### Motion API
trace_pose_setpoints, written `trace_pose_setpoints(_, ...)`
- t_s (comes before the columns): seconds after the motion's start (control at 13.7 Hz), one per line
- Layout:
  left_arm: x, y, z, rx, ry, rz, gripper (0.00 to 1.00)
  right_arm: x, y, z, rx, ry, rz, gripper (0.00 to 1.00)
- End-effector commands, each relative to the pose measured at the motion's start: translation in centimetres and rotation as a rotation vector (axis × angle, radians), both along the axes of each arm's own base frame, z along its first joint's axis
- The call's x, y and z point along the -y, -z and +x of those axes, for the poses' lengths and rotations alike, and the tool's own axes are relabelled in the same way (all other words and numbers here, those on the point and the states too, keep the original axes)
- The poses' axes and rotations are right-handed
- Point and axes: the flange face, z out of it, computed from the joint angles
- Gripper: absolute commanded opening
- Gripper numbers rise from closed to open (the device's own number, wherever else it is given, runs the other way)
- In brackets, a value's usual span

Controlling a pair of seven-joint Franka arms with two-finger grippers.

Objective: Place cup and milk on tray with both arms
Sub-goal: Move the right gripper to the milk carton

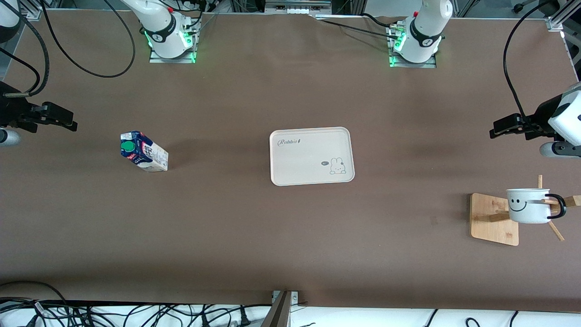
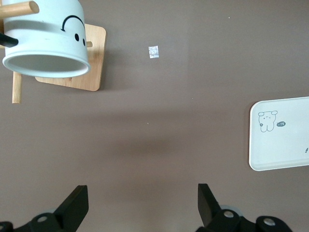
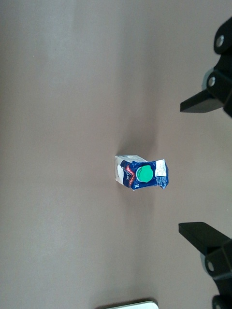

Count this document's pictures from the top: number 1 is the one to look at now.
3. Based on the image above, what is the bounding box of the thick black floor cable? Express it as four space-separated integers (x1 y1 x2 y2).
0 297 91 327

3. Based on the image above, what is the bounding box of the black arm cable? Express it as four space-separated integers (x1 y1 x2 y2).
0 0 137 98
503 0 556 119

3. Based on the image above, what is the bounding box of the dark metal beam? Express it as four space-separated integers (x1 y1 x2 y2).
261 291 293 327

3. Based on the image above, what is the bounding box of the white smiley face cup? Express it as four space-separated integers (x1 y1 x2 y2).
506 188 567 224

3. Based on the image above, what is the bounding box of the blue white milk carton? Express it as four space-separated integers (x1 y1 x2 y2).
120 131 169 173

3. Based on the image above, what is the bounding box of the black office chair base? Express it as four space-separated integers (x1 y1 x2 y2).
513 0 561 14

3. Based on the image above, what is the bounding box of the short black table cable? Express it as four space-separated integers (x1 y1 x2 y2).
361 13 405 30

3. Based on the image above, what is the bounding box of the aluminium frame profile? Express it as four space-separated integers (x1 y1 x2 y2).
546 0 581 32
18 0 44 21

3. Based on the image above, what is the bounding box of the arched black floor cable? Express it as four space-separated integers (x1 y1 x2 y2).
0 281 69 309

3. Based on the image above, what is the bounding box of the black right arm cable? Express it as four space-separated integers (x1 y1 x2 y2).
0 0 137 98

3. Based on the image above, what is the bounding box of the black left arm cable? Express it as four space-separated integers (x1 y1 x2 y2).
503 0 556 119

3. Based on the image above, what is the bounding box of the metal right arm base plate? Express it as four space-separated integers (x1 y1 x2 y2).
149 18 197 64

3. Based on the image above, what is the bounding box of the white power strip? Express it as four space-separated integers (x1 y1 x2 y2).
265 0 332 14

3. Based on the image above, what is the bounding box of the wooden mug stand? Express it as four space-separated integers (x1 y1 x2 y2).
470 175 581 247

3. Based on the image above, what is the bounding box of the long black table cable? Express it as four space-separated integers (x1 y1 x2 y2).
323 19 398 39

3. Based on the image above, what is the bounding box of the cream rabbit print tray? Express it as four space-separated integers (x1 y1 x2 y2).
270 127 355 187

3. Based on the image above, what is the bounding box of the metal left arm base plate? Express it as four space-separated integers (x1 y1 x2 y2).
388 23 437 69

